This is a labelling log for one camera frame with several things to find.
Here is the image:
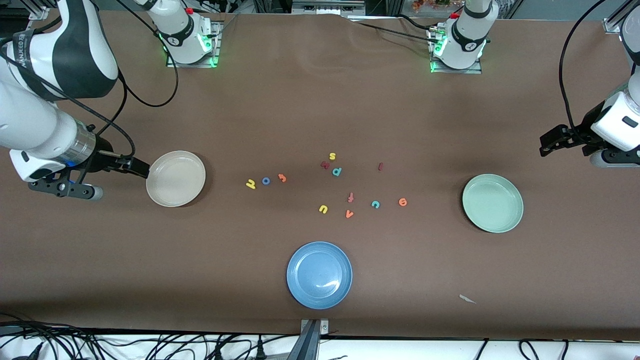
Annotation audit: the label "long black base cable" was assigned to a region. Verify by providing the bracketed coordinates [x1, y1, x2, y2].
[356, 21, 438, 43]

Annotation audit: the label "blue plate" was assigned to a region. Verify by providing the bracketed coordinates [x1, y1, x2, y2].
[286, 241, 353, 310]

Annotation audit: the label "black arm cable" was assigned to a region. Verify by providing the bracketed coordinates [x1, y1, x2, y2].
[0, 30, 180, 161]
[558, 0, 608, 146]

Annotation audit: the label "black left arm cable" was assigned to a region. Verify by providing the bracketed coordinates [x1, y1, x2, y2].
[558, 0, 608, 146]

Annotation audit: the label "brown table cover sheet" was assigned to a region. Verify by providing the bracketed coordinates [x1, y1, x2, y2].
[0, 9, 640, 342]

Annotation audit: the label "orange background flowers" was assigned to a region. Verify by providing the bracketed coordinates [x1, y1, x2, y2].
[412, 0, 463, 13]

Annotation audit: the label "beige brown plate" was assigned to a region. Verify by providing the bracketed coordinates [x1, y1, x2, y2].
[145, 150, 207, 208]

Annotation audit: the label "aluminium frame rail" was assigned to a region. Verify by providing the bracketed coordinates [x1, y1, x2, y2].
[602, 0, 640, 35]
[27, 0, 51, 21]

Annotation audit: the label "short black base cable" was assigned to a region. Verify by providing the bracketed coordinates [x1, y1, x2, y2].
[397, 14, 435, 30]

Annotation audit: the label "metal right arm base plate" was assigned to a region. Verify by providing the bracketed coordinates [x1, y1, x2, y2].
[165, 20, 222, 68]

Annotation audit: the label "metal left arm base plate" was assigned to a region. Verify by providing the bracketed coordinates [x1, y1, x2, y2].
[427, 27, 484, 75]

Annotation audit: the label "grey metal camera post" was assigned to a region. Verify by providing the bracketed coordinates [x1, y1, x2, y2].
[286, 318, 330, 360]

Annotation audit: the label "light green plate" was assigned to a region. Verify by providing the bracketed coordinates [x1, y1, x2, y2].
[461, 173, 524, 234]

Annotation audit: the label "grey background device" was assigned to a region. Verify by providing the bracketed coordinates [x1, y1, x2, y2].
[291, 0, 366, 16]

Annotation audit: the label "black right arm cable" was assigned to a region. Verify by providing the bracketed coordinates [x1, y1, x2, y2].
[0, 30, 180, 161]

